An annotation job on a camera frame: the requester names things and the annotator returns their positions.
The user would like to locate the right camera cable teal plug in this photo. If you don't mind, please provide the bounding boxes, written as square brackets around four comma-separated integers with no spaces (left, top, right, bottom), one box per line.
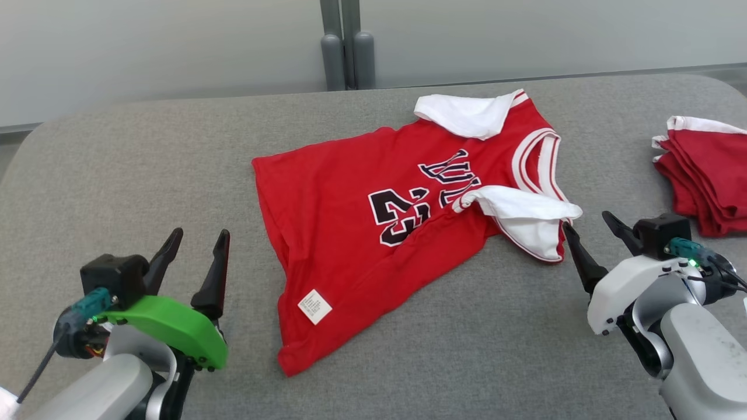
[664,237,747,292]

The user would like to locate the red basketball jersey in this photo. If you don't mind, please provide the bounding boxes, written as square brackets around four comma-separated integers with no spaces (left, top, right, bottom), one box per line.
[252,89,584,377]

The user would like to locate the red basketball shorts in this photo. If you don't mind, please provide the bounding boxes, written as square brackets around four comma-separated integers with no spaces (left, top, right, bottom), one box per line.
[651,115,747,237]

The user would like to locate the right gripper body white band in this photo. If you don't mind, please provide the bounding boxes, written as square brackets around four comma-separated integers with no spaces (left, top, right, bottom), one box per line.
[587,254,701,337]

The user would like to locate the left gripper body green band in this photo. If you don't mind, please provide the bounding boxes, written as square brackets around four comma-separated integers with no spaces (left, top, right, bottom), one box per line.
[95,295,229,372]

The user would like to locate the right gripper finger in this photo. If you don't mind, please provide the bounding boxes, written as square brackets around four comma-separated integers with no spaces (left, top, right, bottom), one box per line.
[562,223,609,294]
[602,211,644,257]

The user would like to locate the left camera cable teal plug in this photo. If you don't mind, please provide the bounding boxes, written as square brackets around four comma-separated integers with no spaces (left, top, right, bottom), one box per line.
[15,286,116,405]

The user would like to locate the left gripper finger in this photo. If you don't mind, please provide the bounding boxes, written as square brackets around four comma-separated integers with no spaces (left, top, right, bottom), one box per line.
[144,227,184,296]
[190,229,231,323]

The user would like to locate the camera cable teal plug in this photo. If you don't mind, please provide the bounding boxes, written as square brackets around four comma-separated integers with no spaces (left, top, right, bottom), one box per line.
[15,286,116,405]
[664,237,747,292]

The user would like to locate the grey partition post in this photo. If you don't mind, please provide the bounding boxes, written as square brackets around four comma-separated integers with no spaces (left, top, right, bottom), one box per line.
[341,0,376,90]
[320,0,347,92]

